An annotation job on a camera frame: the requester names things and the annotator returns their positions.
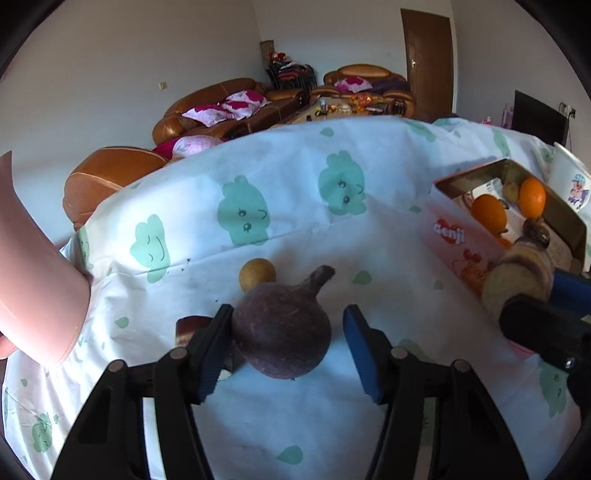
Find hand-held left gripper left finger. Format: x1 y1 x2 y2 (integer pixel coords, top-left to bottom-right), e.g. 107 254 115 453
51 304 236 480

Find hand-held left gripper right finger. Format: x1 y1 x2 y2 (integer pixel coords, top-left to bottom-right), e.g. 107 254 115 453
342 304 532 480

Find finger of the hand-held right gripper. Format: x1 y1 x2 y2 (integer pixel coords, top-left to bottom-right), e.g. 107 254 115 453
499 294 591 374
551 270 591 319

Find cream swiss roll slice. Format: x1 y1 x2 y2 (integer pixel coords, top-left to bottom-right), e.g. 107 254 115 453
481 241 556 325

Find round chocolate cake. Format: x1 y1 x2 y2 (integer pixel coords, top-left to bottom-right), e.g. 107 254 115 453
523 217 551 244

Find oval orange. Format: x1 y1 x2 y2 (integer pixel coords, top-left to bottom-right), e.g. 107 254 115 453
517 178 547 219

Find large mandarin orange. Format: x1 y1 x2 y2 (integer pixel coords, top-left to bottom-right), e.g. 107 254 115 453
471 194 509 233

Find chocolate swiss roll slice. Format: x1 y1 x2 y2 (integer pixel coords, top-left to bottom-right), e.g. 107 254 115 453
174 316 214 348

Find white cartoon mug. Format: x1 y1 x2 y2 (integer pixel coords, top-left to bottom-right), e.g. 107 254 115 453
549 141 591 213

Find black television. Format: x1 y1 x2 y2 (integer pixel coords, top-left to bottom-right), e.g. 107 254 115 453
512 89 570 149

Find white cloud-print tablecloth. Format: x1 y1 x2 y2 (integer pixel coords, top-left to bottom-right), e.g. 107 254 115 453
0 115 591 480

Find pink electric kettle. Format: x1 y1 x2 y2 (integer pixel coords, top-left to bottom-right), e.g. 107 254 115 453
0 151 92 368

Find brown leather chair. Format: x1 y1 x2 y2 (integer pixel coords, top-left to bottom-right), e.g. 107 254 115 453
62 146 170 232

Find light pink pillow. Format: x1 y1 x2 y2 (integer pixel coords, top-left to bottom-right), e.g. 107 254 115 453
172 135 221 160

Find cluttered coffee table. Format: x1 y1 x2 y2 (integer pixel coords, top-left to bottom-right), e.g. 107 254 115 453
272 91 394 129

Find white pink floral pillow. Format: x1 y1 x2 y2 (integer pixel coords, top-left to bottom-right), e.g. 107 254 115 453
181 104 237 128
221 90 272 120

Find long brown leather sofa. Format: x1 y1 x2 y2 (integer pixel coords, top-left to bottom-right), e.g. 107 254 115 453
152 78 306 149

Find pink floral armchair pillow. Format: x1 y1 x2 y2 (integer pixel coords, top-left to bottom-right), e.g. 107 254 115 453
333 76 373 94

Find brown wooden door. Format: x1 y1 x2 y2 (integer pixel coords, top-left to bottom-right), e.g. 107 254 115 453
400 8 454 119

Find brown leather armchair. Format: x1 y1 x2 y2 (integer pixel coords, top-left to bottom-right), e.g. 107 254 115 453
309 64 417 120

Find stacked dark chairs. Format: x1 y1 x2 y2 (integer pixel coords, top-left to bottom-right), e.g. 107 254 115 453
265 60 320 92

